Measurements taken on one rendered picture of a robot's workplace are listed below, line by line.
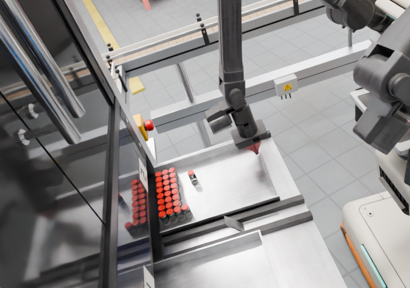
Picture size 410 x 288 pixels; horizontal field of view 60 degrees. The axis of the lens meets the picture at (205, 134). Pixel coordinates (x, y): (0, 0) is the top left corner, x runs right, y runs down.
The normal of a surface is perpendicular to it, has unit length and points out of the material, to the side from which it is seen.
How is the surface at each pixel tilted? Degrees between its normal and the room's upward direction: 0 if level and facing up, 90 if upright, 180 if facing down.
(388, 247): 0
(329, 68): 90
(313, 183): 0
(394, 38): 41
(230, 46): 81
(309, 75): 90
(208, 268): 0
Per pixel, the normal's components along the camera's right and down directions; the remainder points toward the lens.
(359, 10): 0.22, 0.48
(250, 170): -0.26, -0.72
